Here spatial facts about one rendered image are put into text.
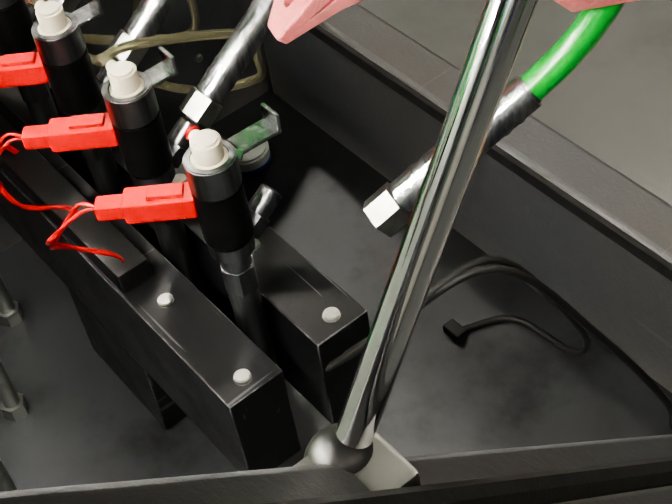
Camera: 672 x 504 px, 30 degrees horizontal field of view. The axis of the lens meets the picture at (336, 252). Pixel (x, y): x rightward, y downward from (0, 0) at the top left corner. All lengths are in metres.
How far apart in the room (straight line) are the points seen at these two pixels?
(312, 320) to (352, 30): 0.31
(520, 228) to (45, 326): 0.36
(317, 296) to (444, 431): 0.16
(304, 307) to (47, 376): 0.27
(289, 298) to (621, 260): 0.22
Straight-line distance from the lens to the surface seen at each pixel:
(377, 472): 0.26
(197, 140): 0.64
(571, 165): 0.84
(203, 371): 0.71
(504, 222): 0.91
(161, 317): 0.74
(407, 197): 0.58
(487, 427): 0.85
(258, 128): 0.66
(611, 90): 2.36
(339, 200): 1.00
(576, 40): 0.56
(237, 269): 0.70
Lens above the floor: 1.53
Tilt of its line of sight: 47 degrees down
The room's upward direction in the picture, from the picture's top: 10 degrees counter-clockwise
